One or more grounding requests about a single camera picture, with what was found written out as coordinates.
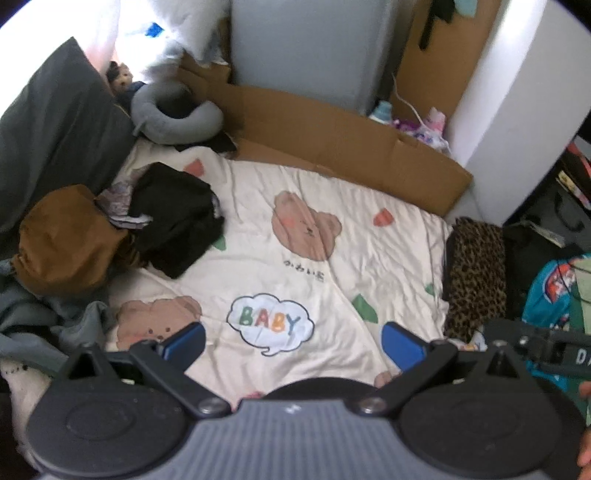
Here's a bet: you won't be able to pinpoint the dark bag with red trim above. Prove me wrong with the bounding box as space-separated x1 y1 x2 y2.
554 143 591 232

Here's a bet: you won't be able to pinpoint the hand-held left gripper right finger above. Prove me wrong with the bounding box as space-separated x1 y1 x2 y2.
358 321 528 419

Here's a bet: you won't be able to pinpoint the black clothing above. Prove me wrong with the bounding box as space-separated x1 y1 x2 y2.
131 162 226 279

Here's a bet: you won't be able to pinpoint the grey patterned cloth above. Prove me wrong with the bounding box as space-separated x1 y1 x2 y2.
95 168 155 229

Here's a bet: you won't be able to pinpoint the anime printed sheet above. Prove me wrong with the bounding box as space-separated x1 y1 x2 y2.
450 336 486 354

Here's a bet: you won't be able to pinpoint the black hanging strap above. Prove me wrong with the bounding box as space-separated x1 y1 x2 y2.
418 0 455 51

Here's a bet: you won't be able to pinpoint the dark grey pillow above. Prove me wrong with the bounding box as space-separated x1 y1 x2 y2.
0 37 134 236

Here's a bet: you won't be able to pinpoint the grey padded panel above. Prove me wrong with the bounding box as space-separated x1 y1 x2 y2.
230 0 409 116

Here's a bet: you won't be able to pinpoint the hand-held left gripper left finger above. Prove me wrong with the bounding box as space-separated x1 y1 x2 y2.
59 321 230 419

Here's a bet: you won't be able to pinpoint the tall cardboard panel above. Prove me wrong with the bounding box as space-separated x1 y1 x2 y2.
392 0 502 139

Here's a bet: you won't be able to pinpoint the brown plush toy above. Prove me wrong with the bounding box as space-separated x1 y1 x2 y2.
106 61 146 93

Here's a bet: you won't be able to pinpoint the white quilt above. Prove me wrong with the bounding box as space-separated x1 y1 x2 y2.
115 0 232 88

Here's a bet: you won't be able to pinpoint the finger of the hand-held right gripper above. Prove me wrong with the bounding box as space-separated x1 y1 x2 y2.
483 318 533 359

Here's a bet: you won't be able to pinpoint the purple packet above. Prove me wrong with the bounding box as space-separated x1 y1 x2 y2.
392 119 451 155

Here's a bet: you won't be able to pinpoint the grey neck pillow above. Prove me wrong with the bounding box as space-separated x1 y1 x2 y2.
130 82 223 147

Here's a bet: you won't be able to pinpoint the bear print blanket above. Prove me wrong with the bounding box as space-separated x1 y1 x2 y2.
0 138 462 462

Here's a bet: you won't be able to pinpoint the teal printed garment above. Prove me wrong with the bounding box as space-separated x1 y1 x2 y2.
522 254 591 416

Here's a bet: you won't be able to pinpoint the blue white bottle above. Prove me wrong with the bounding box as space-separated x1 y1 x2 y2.
369 100 394 124

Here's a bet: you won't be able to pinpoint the pink bottle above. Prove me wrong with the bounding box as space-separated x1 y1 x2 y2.
427 107 448 136

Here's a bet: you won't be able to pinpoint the leopard print pants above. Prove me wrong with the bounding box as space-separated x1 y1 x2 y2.
443 217 508 344

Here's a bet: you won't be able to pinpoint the flat cardboard sheet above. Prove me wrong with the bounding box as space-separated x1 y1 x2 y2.
178 53 474 217

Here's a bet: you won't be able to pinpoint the brown garment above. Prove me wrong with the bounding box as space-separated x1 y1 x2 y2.
11 185 139 297

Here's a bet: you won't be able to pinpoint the person's right hand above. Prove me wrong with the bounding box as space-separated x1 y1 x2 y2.
577 381 591 466

